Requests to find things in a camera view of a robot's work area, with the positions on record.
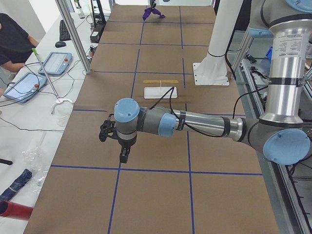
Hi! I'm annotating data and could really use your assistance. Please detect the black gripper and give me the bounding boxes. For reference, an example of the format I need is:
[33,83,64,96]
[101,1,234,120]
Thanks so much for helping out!
[149,0,156,8]
[117,130,137,163]

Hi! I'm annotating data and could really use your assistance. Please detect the purple towel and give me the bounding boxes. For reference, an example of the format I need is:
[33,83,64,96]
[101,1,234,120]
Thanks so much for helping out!
[142,7,166,21]

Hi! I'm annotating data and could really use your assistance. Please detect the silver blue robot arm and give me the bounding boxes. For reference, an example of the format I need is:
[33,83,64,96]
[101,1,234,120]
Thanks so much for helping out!
[112,0,312,165]

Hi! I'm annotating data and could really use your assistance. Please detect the white rack base tray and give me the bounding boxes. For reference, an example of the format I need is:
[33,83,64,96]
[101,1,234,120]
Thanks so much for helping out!
[144,86,177,99]

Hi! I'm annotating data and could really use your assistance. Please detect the wooden rack dowel near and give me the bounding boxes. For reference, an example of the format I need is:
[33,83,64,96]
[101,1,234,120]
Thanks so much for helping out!
[143,80,179,84]

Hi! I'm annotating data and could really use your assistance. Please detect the clear crumpled plastic bag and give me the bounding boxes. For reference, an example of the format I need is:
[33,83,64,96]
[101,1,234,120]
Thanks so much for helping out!
[22,132,49,194]

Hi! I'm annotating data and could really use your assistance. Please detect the black keyboard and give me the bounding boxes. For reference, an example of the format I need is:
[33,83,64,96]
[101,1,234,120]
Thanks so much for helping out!
[59,19,71,41]

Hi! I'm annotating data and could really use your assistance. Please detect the folded dark blue umbrella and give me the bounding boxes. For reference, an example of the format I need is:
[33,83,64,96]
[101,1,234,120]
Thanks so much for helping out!
[0,169,32,201]

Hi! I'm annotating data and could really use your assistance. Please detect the black computer mouse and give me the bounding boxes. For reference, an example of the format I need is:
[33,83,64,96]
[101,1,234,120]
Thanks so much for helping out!
[55,41,66,48]

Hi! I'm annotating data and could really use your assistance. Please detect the blue teach pendant far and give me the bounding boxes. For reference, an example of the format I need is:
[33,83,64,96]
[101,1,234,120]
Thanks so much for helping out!
[43,52,73,76]

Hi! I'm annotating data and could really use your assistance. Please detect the blue teach pendant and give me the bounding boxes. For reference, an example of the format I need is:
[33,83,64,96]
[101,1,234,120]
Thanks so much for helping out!
[3,72,47,103]
[43,52,73,76]

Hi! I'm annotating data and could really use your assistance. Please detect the blue teach pendant near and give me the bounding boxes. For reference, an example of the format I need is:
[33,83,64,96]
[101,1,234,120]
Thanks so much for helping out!
[3,72,47,103]

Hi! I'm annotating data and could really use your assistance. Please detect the blue plastic bin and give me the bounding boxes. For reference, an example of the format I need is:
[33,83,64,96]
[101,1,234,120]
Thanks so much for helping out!
[266,46,273,62]

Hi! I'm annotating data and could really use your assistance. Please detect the red cylinder tube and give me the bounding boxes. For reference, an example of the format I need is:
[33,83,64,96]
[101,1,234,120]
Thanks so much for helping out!
[0,201,33,220]

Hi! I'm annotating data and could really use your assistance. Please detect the person in black shirt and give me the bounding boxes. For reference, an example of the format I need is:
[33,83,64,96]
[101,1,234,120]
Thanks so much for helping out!
[0,13,39,98]

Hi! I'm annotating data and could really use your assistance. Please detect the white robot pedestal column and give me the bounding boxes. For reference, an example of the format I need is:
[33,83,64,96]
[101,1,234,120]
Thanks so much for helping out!
[193,0,243,86]

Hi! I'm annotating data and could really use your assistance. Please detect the aluminium frame post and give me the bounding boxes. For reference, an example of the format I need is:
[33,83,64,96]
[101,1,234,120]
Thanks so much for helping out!
[55,0,91,74]

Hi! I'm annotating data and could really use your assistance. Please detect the grabber stick green handle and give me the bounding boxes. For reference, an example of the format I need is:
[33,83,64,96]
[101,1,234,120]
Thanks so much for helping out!
[32,48,74,115]

